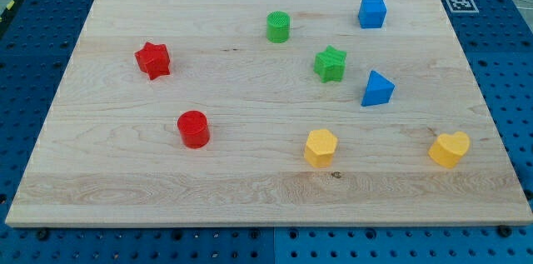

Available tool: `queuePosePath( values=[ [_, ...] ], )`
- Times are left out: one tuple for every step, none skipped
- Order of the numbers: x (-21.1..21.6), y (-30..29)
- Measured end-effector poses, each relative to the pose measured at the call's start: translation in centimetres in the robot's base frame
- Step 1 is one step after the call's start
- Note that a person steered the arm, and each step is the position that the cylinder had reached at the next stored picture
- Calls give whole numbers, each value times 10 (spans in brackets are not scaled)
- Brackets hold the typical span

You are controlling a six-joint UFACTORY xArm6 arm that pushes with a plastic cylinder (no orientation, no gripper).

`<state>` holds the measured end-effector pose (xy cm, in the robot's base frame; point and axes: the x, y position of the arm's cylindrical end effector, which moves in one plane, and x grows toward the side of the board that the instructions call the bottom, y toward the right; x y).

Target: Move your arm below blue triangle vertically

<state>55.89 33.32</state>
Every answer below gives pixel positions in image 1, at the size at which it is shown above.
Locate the blue triangle block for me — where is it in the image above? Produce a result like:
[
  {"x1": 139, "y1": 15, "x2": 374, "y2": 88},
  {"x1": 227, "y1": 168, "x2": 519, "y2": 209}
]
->
[{"x1": 361, "y1": 70, "x2": 396, "y2": 107}]

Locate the red cylinder block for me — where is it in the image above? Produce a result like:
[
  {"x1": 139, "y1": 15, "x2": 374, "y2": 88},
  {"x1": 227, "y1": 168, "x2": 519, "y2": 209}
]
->
[{"x1": 177, "y1": 110, "x2": 210, "y2": 148}]

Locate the white fiducial marker tag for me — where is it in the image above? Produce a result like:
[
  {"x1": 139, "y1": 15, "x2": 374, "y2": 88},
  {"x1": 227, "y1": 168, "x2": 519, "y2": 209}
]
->
[{"x1": 445, "y1": 0, "x2": 479, "y2": 13}]

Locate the yellow heart block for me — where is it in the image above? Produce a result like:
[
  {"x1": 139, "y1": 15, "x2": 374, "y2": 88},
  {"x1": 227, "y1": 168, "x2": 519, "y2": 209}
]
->
[{"x1": 428, "y1": 132, "x2": 471, "y2": 169}]

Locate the yellow hexagon block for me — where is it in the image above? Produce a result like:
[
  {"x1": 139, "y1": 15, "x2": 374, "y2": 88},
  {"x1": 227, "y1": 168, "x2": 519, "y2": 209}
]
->
[{"x1": 304, "y1": 129, "x2": 338, "y2": 168}]

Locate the green cylinder block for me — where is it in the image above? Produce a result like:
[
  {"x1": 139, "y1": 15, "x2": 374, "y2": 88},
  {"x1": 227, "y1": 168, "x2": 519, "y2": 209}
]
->
[{"x1": 266, "y1": 11, "x2": 291, "y2": 43}]

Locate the blue cube block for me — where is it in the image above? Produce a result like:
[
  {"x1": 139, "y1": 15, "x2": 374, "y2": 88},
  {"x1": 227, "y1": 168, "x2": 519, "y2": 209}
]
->
[{"x1": 358, "y1": 0, "x2": 386, "y2": 28}]

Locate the red star block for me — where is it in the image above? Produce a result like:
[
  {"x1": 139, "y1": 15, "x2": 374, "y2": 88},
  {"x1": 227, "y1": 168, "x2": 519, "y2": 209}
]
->
[{"x1": 134, "y1": 42, "x2": 170, "y2": 80}]

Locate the wooden board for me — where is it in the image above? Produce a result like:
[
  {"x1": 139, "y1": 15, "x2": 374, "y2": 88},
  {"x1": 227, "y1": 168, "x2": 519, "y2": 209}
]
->
[{"x1": 6, "y1": 0, "x2": 532, "y2": 228}]

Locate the green star block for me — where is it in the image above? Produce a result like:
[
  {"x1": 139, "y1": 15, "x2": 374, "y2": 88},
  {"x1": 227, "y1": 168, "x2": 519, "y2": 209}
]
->
[{"x1": 313, "y1": 45, "x2": 347, "y2": 82}]

